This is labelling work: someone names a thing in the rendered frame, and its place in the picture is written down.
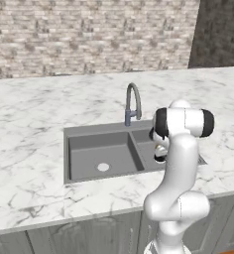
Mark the grey curved sink tap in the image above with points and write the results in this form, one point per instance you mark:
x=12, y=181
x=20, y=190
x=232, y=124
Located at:
x=128, y=114

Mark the grey double basin sink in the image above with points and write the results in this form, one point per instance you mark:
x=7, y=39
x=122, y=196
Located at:
x=99, y=149

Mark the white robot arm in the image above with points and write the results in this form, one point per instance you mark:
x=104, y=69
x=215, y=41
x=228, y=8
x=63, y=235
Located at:
x=181, y=172

